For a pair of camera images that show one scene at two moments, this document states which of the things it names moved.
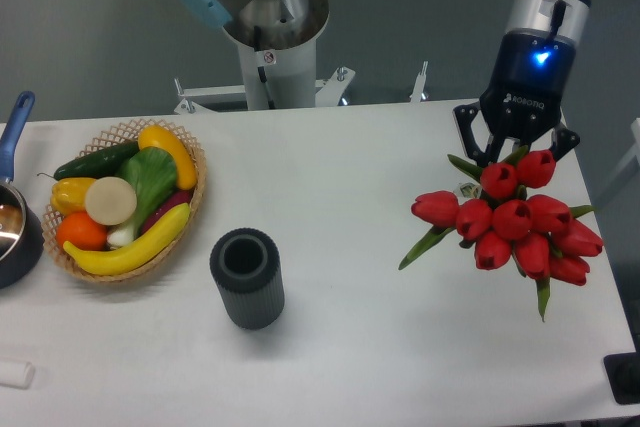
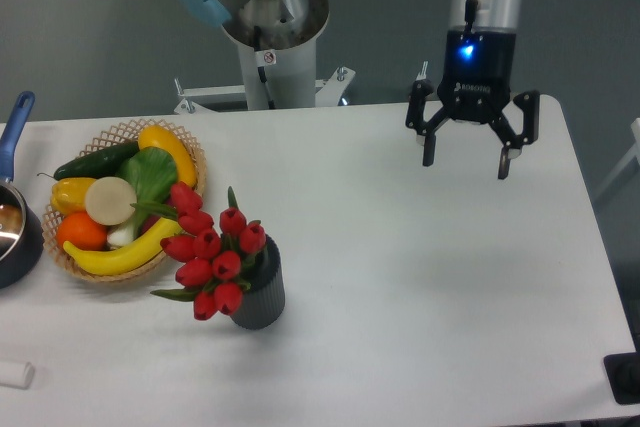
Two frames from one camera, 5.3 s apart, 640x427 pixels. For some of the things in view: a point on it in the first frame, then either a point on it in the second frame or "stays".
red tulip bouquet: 539,238 → 212,264
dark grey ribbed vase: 246,265 stays
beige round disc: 111,201 stays
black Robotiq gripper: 534,71 → 478,78
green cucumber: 102,165 stays
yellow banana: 134,254 stays
